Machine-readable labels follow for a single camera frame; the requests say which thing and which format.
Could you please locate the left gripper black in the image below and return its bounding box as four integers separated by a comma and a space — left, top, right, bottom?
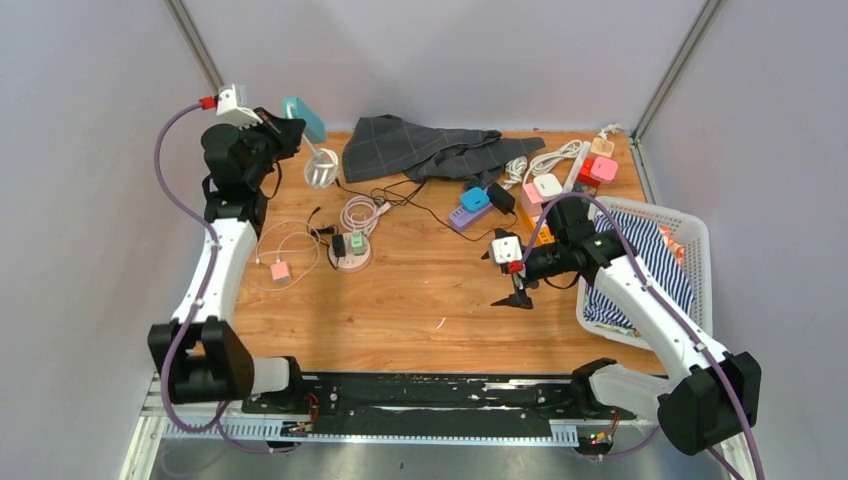
233, 109, 303, 190

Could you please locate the teal power strip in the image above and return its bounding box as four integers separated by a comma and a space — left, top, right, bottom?
282, 96, 327, 144

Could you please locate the thin pink charger cable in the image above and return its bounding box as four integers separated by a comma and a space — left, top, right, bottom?
252, 207, 324, 293

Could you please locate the green plug adapter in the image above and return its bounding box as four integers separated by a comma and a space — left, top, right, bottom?
350, 231, 368, 256

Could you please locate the pink USB charger plug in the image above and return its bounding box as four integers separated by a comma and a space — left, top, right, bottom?
270, 260, 292, 285

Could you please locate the round pink power socket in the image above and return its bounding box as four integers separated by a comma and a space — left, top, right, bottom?
328, 232, 373, 274

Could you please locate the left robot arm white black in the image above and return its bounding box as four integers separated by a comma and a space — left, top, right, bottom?
147, 108, 307, 413

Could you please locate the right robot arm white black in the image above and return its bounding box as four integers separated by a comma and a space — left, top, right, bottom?
484, 192, 762, 455

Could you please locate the pink cube socket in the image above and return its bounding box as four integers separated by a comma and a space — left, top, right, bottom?
520, 183, 548, 217

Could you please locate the blue square plug adapter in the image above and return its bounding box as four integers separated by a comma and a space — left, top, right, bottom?
459, 187, 490, 212

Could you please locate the white square plug adapter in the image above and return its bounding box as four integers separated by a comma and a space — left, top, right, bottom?
533, 173, 563, 202

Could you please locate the red plug adapter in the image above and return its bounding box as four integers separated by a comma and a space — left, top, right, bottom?
575, 158, 601, 188

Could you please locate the black plug on round socket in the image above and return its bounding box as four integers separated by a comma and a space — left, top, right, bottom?
331, 234, 347, 259

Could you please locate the pink square plug adapter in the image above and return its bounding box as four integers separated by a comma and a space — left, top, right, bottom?
589, 156, 619, 184

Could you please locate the orange power strip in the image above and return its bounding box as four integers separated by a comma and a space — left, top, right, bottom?
517, 203, 554, 248

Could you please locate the black power adapter brick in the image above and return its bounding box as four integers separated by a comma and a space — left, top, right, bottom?
486, 183, 516, 214

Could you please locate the purple USB power strip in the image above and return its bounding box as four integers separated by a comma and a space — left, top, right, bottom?
448, 203, 495, 233

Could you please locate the dark grey checked cloth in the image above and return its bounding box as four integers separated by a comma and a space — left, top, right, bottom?
342, 114, 546, 188

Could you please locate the long white power strip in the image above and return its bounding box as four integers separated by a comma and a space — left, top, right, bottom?
562, 141, 591, 193

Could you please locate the blue white striped cloth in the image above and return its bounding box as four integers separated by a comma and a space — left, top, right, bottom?
583, 210, 695, 336

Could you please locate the beige tag adapter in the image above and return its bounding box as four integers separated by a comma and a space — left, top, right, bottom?
589, 137, 615, 158

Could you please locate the white plastic basket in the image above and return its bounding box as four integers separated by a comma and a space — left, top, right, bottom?
576, 196, 713, 350

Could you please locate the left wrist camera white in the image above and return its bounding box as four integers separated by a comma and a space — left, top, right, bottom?
216, 83, 264, 129

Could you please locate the white coiled cord back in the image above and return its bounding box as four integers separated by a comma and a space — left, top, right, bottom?
501, 139, 583, 191

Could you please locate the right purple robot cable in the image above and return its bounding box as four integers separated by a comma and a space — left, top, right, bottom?
508, 192, 766, 480

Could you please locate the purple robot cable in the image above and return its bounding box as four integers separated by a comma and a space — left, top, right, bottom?
508, 192, 766, 480
154, 95, 299, 455

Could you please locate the thin black adapter cable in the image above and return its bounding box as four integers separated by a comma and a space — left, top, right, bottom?
334, 175, 519, 242

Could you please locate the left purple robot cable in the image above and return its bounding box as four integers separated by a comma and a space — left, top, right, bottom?
154, 95, 299, 455

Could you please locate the black mounting base rail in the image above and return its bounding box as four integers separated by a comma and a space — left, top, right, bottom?
241, 372, 634, 439

